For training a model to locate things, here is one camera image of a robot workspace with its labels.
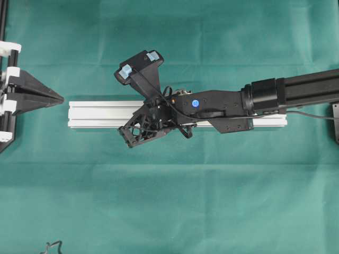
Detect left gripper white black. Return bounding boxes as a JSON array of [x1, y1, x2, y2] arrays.
[[1, 41, 64, 152]]

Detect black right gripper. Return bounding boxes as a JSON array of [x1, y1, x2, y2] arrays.
[[118, 87, 195, 148]]

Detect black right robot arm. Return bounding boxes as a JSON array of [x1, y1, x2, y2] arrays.
[[114, 65, 338, 148]]

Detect green table cloth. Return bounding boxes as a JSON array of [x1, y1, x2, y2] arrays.
[[1, 1, 338, 253]]

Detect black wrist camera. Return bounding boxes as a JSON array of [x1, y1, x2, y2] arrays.
[[114, 50, 164, 99]]

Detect silver aluminium extrusion rail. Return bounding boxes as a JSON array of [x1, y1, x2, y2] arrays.
[[68, 101, 288, 129]]

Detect black cable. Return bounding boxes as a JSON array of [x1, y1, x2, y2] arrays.
[[286, 110, 335, 121]]

